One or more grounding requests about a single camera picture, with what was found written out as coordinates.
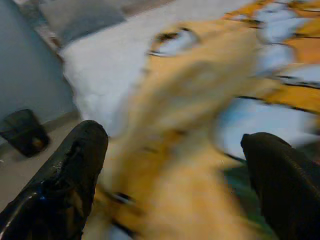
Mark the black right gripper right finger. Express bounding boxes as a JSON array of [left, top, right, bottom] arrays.
[[240, 132, 320, 240]]

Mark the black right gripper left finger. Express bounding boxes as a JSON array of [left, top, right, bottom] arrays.
[[0, 119, 109, 240]]

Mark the yellow cartoon egg blanket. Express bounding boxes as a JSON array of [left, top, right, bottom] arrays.
[[82, 0, 320, 240]]

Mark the black mesh waste bin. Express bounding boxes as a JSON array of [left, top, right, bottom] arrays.
[[0, 108, 50, 158]]

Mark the white quilted mattress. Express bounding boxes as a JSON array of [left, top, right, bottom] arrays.
[[58, 0, 226, 138]]

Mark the grey pillow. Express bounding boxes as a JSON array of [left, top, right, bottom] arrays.
[[39, 0, 126, 43]]

